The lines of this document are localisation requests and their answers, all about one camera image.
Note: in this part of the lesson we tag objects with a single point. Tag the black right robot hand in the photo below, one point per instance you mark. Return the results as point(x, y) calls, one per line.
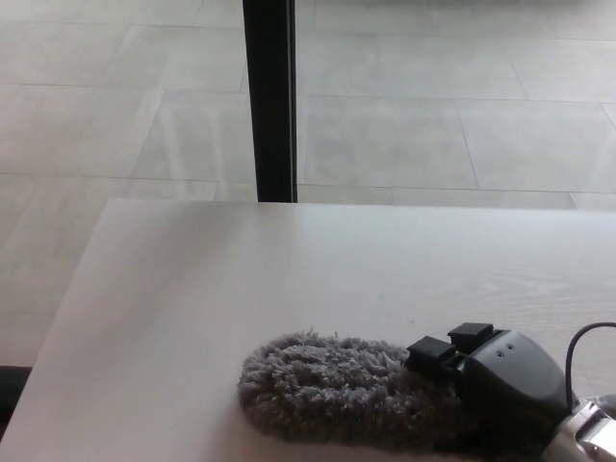
point(510, 380)

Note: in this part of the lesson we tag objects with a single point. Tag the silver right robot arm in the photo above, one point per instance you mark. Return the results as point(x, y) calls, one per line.
point(587, 430)

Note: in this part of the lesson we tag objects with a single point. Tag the black vertical frame post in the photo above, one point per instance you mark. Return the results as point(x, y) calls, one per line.
point(272, 96)

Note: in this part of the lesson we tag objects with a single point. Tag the grey fluffy microfibre duster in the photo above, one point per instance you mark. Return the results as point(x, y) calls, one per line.
point(332, 390)

